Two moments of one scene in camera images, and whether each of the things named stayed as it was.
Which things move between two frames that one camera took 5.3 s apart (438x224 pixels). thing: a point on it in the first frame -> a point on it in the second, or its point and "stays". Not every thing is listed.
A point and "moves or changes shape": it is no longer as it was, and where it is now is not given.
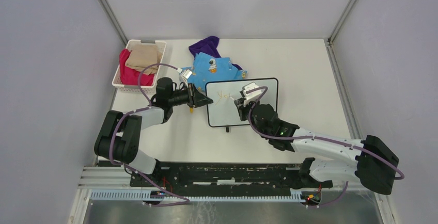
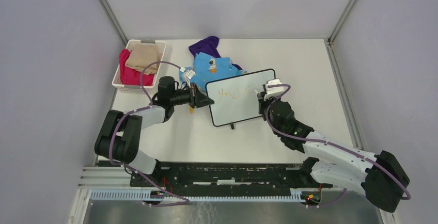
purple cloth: x=209 y=46 stays
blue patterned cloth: x=206 y=68 stays
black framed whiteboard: x=223 y=111 moves or changes shape
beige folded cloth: x=142 y=56 stays
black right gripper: x=242 y=109 -> x=262 y=102
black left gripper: x=196 y=98 stays
